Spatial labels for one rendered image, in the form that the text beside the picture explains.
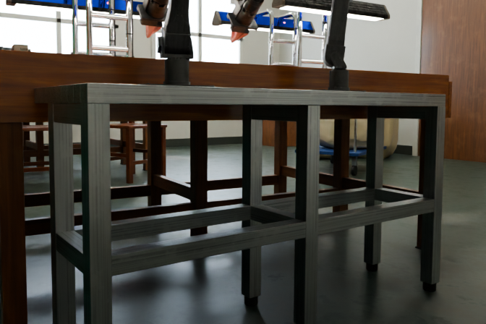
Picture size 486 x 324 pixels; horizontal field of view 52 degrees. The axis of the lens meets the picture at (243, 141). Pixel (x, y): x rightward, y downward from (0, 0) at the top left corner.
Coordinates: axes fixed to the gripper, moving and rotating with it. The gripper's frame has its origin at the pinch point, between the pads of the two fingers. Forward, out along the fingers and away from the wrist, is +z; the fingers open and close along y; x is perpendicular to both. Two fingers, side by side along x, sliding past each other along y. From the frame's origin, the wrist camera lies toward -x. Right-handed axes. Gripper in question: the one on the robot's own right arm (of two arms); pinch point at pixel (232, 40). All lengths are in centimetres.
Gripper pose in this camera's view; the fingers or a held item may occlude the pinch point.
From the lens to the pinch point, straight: 179.5
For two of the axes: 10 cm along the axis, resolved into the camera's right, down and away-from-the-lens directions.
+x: 3.2, 8.1, -4.9
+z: -4.2, 5.9, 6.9
